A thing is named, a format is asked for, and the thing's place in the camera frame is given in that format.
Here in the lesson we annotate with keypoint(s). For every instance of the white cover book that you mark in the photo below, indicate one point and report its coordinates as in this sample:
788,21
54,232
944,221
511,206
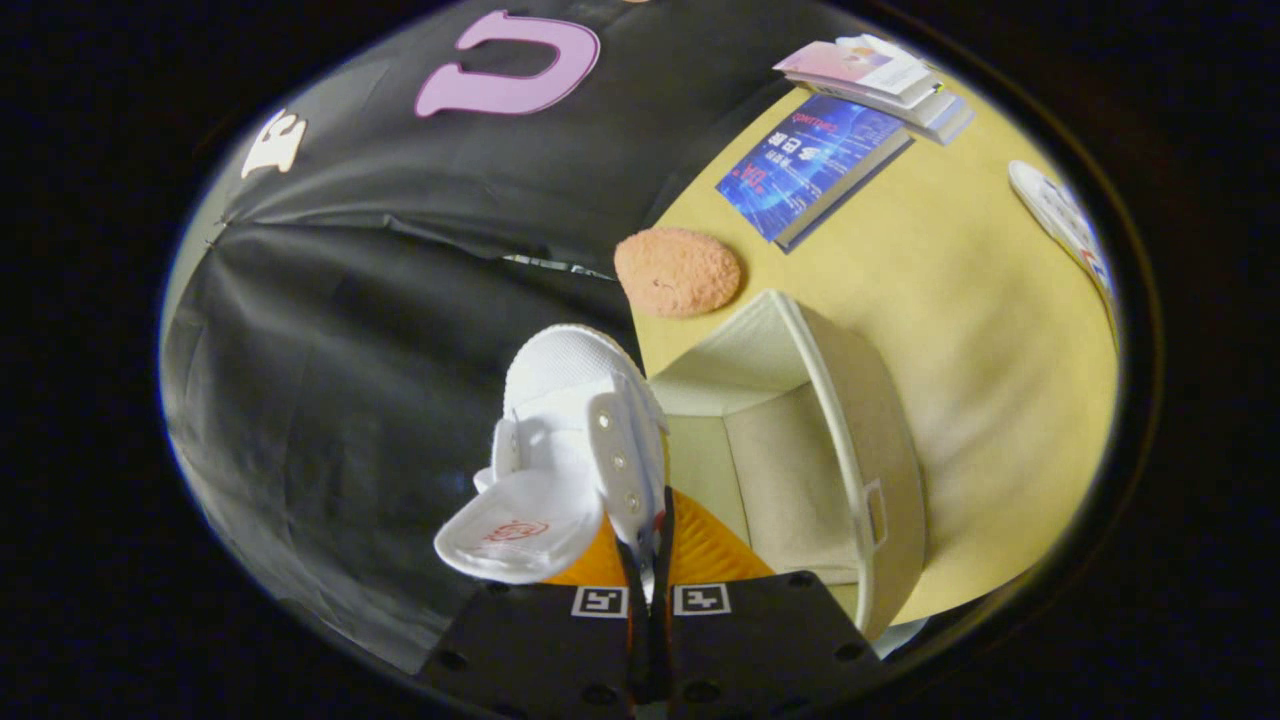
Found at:
915,95

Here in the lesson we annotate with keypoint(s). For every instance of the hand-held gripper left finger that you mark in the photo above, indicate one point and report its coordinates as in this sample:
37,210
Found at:
540,650

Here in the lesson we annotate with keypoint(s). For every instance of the orange fuzzy round plush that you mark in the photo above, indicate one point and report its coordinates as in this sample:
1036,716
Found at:
675,272

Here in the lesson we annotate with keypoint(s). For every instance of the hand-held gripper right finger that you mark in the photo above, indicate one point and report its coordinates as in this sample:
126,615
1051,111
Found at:
760,640

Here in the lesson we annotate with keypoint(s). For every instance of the beige fabric storage box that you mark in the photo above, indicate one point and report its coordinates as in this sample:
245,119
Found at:
800,470

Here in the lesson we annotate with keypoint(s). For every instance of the pink cover book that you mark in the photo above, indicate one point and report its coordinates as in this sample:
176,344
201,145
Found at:
850,65

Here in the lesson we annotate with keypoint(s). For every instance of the white shoe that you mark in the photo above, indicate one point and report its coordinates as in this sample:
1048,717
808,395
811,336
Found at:
1055,205
570,400

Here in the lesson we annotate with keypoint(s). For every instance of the grey blue cover book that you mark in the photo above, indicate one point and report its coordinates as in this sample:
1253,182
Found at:
950,120

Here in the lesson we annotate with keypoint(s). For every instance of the black backdrop cloth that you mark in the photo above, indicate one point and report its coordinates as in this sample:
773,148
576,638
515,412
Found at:
350,330

